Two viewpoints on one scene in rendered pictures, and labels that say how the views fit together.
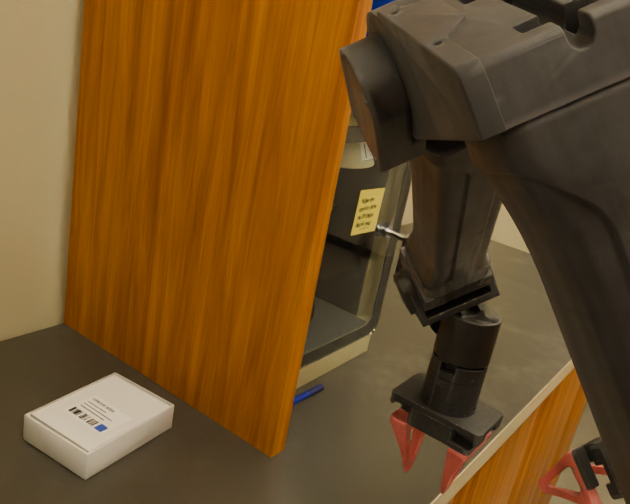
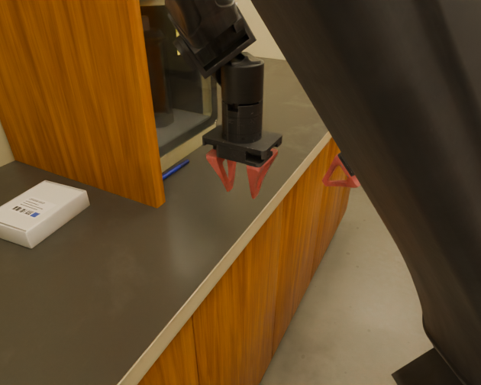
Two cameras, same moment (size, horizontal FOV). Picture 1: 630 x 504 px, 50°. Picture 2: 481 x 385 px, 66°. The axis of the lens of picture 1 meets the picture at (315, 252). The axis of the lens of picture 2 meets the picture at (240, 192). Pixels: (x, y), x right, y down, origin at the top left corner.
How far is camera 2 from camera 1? 0.22 m
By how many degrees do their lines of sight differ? 14
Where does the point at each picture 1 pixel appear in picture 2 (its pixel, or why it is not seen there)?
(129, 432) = (55, 213)
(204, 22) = not seen: outside the picture
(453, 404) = (243, 134)
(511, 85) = not seen: outside the picture
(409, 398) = (214, 138)
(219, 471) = (123, 223)
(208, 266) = (79, 93)
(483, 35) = not seen: outside the picture
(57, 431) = (4, 223)
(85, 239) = (2, 99)
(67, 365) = (17, 184)
